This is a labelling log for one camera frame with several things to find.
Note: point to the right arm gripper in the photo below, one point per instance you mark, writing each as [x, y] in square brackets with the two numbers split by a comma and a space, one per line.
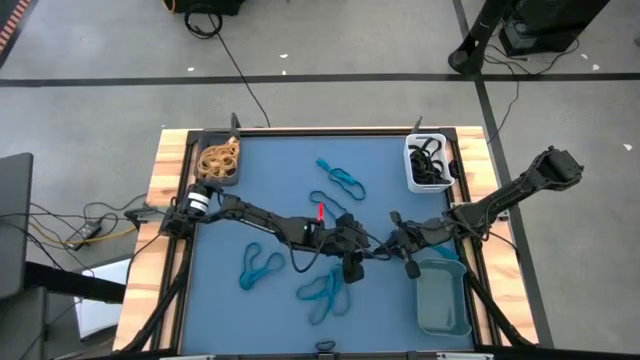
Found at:
[420, 237]

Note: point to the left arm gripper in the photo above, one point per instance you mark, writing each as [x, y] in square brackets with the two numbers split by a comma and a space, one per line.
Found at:
[345, 239]

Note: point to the white plastic basket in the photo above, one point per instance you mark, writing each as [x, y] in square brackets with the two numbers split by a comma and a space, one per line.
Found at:
[420, 187]

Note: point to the tan rubber band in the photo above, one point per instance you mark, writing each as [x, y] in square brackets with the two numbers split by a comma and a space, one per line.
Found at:
[205, 162]
[227, 170]
[231, 147]
[215, 150]

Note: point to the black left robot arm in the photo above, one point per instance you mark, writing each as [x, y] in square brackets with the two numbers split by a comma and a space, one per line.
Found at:
[260, 217]

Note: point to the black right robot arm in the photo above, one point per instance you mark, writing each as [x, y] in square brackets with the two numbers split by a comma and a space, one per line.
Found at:
[510, 192]

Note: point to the small black rubber band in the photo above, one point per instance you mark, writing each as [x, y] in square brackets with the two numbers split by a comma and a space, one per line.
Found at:
[320, 346]

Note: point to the pink tape tag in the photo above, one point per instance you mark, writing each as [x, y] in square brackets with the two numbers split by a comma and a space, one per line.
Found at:
[321, 212]

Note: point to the grey-green plastic basket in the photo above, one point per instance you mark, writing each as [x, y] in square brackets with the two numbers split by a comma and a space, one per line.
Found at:
[442, 300]

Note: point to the dark grey plastic basket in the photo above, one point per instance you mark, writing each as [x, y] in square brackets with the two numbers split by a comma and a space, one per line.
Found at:
[220, 182]

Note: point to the black pole stand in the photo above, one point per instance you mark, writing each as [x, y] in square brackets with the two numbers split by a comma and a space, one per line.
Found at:
[467, 57]

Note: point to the black power adapter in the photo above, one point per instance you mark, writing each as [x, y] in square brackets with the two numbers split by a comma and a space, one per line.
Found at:
[87, 231]

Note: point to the black equipment case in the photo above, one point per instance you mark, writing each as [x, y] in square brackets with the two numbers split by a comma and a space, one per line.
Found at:
[550, 25]

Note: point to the black stand bar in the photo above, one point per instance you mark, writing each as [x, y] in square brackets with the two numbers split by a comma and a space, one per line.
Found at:
[75, 285]

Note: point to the black box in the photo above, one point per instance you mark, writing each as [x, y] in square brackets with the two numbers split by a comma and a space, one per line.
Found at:
[210, 5]

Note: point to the orange black striped strip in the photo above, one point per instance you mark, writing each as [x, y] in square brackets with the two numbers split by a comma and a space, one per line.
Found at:
[12, 25]

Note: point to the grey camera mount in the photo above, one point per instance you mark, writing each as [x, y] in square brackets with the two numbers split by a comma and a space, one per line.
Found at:
[326, 356]

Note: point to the black aluminium table frame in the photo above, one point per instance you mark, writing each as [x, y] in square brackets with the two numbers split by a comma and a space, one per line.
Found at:
[350, 133]

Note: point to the white bracket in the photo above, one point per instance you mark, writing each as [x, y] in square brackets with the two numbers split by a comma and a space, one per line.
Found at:
[187, 357]
[465, 356]

